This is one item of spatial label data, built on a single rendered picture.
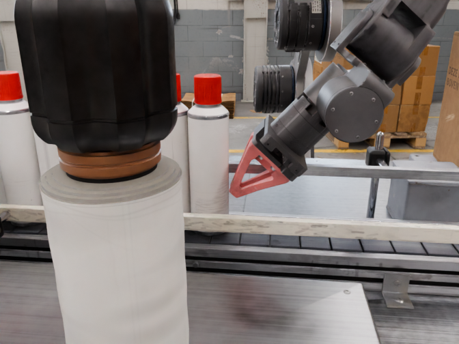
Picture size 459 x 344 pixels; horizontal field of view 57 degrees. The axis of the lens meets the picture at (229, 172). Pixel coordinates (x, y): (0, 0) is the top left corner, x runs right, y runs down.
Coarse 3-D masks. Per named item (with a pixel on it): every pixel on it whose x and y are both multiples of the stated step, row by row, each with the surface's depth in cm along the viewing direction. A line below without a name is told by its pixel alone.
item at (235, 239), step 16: (432, 224) 59; (192, 240) 55; (208, 240) 55; (224, 240) 55; (240, 240) 56; (256, 240) 55; (272, 240) 55; (288, 240) 55; (304, 240) 55; (320, 240) 55; (336, 240) 55; (352, 240) 55; (368, 240) 55; (384, 240) 55; (448, 256) 52
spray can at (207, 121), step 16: (208, 80) 50; (208, 96) 50; (192, 112) 51; (208, 112) 51; (224, 112) 52; (192, 128) 52; (208, 128) 51; (224, 128) 52; (192, 144) 52; (208, 144) 52; (224, 144) 53; (192, 160) 53; (208, 160) 52; (224, 160) 53; (192, 176) 54; (208, 176) 53; (224, 176) 54; (192, 192) 55; (208, 192) 54; (224, 192) 55; (192, 208) 56; (208, 208) 55; (224, 208) 56
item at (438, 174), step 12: (252, 168) 58; (264, 168) 58; (312, 168) 57; (324, 168) 57; (336, 168) 57; (348, 168) 57; (360, 168) 57; (372, 168) 56; (384, 168) 56; (396, 168) 56; (408, 168) 56; (420, 168) 56; (432, 168) 56; (444, 180) 56; (456, 180) 56
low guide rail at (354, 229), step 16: (0, 208) 56; (16, 208) 56; (32, 208) 56; (192, 224) 54; (208, 224) 54; (224, 224) 53; (240, 224) 53; (256, 224) 53; (272, 224) 53; (288, 224) 52; (304, 224) 52; (320, 224) 52; (336, 224) 52; (352, 224) 52; (368, 224) 52; (384, 224) 52; (400, 224) 52; (416, 224) 52; (400, 240) 52; (416, 240) 51; (432, 240) 51; (448, 240) 51
